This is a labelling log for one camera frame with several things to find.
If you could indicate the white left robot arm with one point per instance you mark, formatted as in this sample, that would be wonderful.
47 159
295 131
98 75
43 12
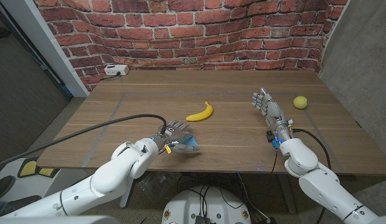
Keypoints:
118 174

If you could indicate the black box on base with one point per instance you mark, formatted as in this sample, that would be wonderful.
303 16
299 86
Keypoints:
202 220

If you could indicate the red brick print backdrop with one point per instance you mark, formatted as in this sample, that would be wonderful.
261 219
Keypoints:
193 31

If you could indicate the white door frame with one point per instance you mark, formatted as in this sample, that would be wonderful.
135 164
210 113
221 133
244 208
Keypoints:
43 43

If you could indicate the yellow toy banana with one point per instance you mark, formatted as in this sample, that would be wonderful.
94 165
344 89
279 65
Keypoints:
200 115

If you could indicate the yellow-green tennis ball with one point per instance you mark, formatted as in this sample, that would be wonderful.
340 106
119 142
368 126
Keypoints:
300 102

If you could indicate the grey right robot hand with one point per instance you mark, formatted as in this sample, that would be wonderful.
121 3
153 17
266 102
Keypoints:
274 110

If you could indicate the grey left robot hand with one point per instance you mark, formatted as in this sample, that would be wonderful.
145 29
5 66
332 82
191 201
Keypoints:
176 133

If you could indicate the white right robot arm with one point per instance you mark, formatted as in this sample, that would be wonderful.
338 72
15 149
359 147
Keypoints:
320 189

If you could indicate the grey table leg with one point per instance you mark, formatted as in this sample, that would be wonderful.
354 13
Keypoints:
286 196
124 202

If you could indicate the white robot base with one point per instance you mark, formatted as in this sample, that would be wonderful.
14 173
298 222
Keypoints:
186 202

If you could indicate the dark shoe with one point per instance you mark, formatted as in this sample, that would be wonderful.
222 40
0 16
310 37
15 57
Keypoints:
21 203
4 184

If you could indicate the white platform with yellow pads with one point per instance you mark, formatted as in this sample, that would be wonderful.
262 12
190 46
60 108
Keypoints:
31 168

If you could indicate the white power strip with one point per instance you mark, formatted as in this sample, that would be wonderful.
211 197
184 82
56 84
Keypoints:
115 69

